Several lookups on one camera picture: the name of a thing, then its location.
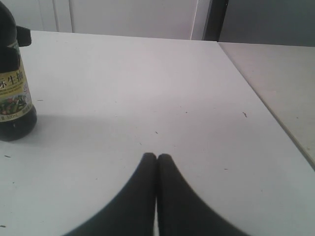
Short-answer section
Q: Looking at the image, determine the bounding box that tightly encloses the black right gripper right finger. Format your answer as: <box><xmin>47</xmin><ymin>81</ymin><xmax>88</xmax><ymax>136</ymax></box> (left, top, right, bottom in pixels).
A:
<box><xmin>157</xmin><ymin>154</ymin><xmax>247</xmax><ymax>236</ymax></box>

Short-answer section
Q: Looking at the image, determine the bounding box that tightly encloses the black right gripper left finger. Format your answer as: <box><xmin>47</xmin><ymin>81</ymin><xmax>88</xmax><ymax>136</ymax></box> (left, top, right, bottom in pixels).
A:
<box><xmin>66</xmin><ymin>152</ymin><xmax>157</xmax><ymax>236</ymax></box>

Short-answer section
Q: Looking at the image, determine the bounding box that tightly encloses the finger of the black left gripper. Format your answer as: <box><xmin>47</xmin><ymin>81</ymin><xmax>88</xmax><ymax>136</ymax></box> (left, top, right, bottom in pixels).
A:
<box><xmin>16</xmin><ymin>26</ymin><xmax>32</xmax><ymax>47</ymax></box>

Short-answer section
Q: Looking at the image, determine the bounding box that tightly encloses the dark soy sauce bottle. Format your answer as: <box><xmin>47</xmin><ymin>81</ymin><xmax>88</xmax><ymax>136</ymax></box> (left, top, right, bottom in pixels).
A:
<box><xmin>0</xmin><ymin>3</ymin><xmax>37</xmax><ymax>142</ymax></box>

